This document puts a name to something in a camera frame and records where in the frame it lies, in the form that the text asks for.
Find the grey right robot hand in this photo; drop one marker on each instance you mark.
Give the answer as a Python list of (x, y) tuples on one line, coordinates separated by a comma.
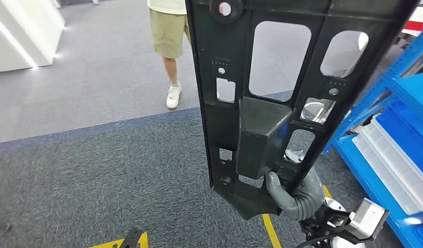
[(307, 202)]

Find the long black plastic part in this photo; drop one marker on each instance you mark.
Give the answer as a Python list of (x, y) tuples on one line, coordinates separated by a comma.
[(262, 137)]

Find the blue metal shelf rack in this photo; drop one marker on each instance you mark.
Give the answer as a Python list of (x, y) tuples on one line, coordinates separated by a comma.
[(409, 89)]

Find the blue plastic bin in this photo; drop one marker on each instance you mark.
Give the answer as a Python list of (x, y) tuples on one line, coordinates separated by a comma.
[(406, 137)]

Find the red barrier belt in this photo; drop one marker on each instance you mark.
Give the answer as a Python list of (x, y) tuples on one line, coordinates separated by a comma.
[(416, 26)]

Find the person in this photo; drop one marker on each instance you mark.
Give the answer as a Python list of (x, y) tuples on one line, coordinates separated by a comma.
[(168, 30)]

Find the white display plinth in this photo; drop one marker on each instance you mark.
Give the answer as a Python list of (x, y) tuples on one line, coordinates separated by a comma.
[(26, 34)]

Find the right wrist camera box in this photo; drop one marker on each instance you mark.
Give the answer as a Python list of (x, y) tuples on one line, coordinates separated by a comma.
[(368, 217)]

